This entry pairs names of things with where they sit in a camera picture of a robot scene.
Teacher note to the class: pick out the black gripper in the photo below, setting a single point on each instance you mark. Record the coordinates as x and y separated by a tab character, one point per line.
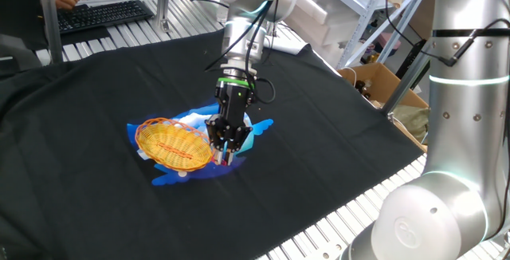
235	104

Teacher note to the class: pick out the pink plastic clothespin clamp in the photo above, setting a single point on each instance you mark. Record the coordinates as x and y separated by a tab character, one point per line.
224	163

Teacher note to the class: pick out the orange wicker oval basket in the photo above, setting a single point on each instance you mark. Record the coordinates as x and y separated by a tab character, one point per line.
171	146

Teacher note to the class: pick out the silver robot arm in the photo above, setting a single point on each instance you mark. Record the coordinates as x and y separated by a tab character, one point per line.
458	132

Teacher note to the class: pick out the black t-shirt with blue print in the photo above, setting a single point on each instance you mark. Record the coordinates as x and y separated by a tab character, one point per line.
99	92

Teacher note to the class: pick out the dark small bottle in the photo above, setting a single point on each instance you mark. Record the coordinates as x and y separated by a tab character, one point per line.
362	89

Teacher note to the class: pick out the white foam block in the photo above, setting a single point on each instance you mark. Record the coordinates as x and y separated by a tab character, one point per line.
318	16

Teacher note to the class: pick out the brown cardboard box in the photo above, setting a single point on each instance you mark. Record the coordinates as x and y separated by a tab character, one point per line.
382	80

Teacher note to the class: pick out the black computer keyboard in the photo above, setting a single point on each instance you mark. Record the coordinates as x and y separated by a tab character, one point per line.
103	14

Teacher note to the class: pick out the white metal shelf rack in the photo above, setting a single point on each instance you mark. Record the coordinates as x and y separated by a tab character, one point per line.
364	24

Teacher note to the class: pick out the olive cloth bag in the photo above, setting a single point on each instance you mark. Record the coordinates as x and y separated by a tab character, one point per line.
412	120

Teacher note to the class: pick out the pink box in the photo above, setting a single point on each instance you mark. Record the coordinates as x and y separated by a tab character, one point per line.
389	41

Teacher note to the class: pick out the black flat device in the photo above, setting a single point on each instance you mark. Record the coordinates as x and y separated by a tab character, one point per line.
412	58

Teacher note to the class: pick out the aluminium frame post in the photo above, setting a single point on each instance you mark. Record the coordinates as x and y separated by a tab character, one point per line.
406	78
163	1
48	16

